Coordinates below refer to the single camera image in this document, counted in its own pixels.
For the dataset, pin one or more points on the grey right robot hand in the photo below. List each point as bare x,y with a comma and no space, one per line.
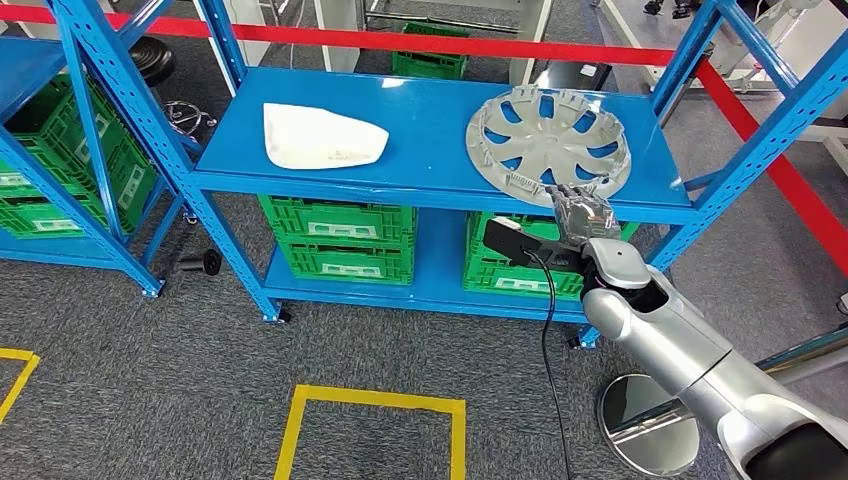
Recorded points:
583,218

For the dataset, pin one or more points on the silver plastic wheel hubcap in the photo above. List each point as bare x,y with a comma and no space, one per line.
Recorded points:
543,142

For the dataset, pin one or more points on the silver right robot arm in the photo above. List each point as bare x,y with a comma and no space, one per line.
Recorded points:
662,331

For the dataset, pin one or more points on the blue metal shelf rack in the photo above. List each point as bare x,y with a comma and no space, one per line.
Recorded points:
26,66
424,132

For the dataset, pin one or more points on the white workbench with green top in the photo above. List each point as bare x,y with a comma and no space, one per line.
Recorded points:
808,60

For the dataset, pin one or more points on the white plastic cover part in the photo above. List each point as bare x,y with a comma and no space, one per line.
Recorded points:
318,139

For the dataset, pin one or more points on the black box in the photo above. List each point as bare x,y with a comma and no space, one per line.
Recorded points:
570,76

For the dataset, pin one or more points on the yellow floor tape square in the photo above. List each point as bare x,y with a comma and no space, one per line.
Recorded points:
378,395

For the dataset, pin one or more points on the white table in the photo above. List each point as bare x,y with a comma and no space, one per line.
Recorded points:
338,33

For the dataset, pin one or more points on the black spool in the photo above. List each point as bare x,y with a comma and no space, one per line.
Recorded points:
202,263

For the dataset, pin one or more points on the white cabinet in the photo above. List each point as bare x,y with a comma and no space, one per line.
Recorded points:
248,16

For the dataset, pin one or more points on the black stool with chrome base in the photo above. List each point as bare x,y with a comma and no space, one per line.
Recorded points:
152,60

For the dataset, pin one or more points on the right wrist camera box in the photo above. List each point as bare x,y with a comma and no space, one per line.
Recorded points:
507,242

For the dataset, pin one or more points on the chrome stanchion post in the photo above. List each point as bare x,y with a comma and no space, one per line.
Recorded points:
649,424

